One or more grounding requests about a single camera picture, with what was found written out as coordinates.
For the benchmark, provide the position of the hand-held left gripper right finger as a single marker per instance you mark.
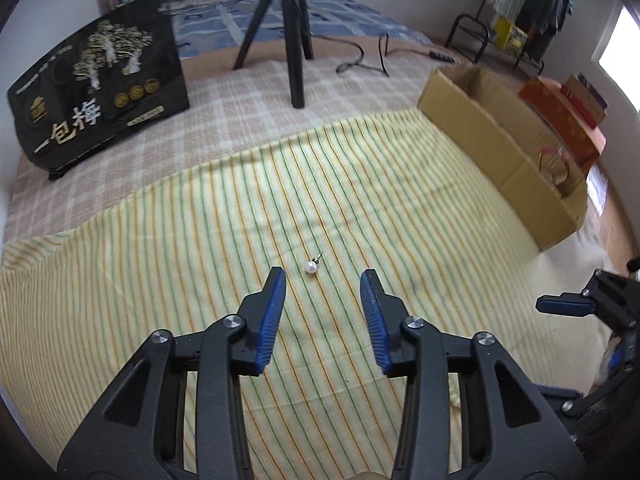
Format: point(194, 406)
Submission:
point(375, 320)

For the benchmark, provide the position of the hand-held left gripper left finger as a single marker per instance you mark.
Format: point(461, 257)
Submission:
point(270, 320)

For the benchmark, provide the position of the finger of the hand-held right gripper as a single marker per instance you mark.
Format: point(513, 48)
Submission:
point(600, 400)
point(560, 305)

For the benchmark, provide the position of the small pearl earring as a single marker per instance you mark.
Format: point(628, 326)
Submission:
point(311, 268)

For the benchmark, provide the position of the cardboard box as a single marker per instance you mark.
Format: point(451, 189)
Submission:
point(500, 135)

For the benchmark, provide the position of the yellow striped cloth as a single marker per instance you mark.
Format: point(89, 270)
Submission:
point(200, 220)

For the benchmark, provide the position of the beige padded object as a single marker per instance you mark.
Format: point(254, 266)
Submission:
point(372, 476)

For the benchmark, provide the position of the orange covered table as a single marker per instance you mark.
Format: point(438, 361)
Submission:
point(555, 115)

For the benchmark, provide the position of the dark flat box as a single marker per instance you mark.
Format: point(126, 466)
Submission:
point(585, 97)

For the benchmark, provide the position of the beige checked blanket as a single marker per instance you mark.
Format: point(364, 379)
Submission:
point(250, 110)

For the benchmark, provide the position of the window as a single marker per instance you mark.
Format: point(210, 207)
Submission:
point(622, 50)

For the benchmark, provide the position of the yellow box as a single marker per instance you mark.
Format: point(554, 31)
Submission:
point(510, 35)

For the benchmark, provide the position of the black tripod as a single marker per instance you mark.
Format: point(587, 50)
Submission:
point(295, 35)

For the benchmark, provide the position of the black printed snack bag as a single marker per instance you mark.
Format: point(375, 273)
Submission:
point(100, 85)

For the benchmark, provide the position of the black coat rack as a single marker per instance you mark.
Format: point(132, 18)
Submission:
point(467, 30)

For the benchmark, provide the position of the hanging dark clothes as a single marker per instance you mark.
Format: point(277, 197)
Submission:
point(545, 0)

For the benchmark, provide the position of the blue patterned bedsheet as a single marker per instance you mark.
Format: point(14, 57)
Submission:
point(340, 15)

